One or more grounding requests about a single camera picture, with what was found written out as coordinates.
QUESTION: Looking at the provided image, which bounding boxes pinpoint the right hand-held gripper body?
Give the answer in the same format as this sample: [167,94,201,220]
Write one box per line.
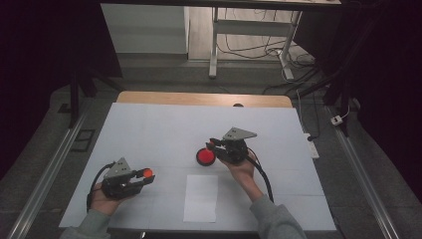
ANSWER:
[215,126,258,165]

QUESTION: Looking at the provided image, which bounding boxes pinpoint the black floor cables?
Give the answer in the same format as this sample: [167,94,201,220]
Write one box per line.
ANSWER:
[217,8,319,96]

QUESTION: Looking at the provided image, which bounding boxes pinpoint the white metal desk frame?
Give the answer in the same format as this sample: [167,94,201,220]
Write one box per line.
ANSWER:
[208,6,304,81]

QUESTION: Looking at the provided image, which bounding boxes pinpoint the white paper sheet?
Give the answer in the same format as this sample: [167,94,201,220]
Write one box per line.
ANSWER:
[182,174,219,223]

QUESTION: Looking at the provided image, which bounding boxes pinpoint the large white table cover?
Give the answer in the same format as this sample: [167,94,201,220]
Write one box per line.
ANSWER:
[59,102,337,232]

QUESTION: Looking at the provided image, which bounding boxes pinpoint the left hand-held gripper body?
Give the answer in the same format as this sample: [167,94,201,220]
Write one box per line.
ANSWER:
[100,156,142,201]

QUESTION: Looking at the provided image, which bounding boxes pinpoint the round red ink pad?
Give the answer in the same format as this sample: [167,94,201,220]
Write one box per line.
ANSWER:
[195,147,217,167]

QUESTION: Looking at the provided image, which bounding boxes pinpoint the white power strip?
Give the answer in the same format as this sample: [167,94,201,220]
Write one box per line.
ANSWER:
[303,132,320,160]

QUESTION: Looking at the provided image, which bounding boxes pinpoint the black stand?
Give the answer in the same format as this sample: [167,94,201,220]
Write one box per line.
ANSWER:
[297,19,376,137]
[67,63,124,129]

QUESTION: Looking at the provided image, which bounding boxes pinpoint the person's right hand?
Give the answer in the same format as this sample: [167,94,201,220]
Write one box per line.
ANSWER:
[218,150,259,188]

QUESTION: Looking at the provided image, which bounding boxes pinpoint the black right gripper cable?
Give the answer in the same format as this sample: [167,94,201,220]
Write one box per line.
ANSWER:
[246,153,276,204]

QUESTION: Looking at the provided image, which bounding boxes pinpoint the person's left hand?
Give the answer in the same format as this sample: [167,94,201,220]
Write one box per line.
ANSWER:
[89,181,134,217]

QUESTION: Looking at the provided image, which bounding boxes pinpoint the aluminium floor rail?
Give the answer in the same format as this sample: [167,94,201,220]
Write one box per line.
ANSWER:
[325,105,403,239]
[5,99,95,239]

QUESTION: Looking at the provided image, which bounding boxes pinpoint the wooden table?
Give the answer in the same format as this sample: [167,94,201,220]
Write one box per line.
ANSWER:
[115,91,294,109]

